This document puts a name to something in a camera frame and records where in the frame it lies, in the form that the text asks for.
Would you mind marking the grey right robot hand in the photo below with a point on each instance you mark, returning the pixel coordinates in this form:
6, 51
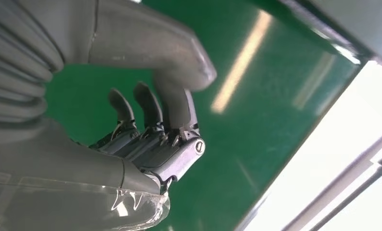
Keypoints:
139, 41

